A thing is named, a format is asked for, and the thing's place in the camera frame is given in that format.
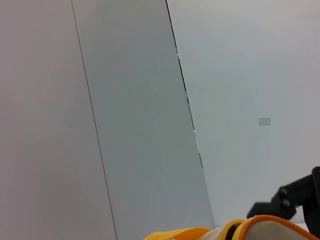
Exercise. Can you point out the small grey wall label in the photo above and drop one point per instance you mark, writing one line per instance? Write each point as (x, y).
(264, 121)

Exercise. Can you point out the beige food bag yellow trim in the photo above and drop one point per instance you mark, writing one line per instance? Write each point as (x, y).
(270, 231)

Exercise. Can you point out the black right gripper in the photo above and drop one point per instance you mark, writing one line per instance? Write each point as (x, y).
(316, 195)

